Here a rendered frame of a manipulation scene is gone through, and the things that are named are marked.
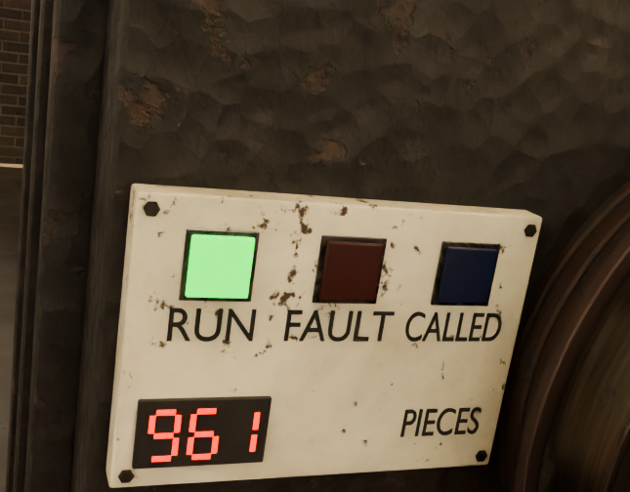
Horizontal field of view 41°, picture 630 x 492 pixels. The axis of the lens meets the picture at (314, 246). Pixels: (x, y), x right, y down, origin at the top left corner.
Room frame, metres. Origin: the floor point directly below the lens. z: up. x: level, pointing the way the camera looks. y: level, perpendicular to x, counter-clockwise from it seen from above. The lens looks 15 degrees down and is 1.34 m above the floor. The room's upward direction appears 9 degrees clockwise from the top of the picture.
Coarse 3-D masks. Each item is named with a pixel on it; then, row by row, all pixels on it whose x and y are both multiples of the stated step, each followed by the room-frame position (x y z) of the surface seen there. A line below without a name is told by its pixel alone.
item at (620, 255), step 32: (608, 224) 0.55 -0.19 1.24; (576, 256) 0.55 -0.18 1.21; (608, 256) 0.53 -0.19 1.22; (544, 288) 0.55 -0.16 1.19; (576, 288) 0.53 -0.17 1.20; (608, 288) 0.47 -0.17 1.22; (544, 320) 0.53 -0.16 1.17; (576, 320) 0.46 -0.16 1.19; (544, 352) 0.52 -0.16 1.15; (576, 352) 0.46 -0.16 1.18; (512, 384) 0.54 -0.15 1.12; (544, 384) 0.46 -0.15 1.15; (512, 416) 0.53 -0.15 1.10; (544, 416) 0.46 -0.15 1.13; (512, 448) 0.53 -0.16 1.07; (544, 448) 0.46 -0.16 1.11; (512, 480) 0.54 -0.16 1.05
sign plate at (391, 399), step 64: (192, 192) 0.45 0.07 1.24; (256, 192) 0.47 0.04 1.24; (128, 256) 0.44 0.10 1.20; (256, 256) 0.46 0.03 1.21; (320, 256) 0.47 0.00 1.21; (384, 256) 0.49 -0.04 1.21; (512, 256) 0.52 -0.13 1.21; (128, 320) 0.43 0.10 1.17; (192, 320) 0.45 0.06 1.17; (256, 320) 0.46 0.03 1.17; (320, 320) 0.48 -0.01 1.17; (384, 320) 0.49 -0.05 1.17; (448, 320) 0.51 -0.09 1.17; (512, 320) 0.53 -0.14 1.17; (128, 384) 0.43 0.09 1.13; (192, 384) 0.45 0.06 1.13; (256, 384) 0.46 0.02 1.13; (320, 384) 0.48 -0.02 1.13; (384, 384) 0.49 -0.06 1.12; (448, 384) 0.51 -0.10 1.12; (128, 448) 0.44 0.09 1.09; (256, 448) 0.46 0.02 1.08; (320, 448) 0.48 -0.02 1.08; (384, 448) 0.50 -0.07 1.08; (448, 448) 0.52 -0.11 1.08
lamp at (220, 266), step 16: (192, 240) 0.44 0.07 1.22; (208, 240) 0.44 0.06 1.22; (224, 240) 0.45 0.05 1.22; (240, 240) 0.45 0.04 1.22; (192, 256) 0.44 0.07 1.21; (208, 256) 0.44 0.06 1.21; (224, 256) 0.45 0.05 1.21; (240, 256) 0.45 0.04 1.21; (192, 272) 0.44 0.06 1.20; (208, 272) 0.44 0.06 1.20; (224, 272) 0.45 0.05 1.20; (240, 272) 0.45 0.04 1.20; (192, 288) 0.44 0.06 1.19; (208, 288) 0.44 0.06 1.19; (224, 288) 0.45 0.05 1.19; (240, 288) 0.45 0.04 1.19
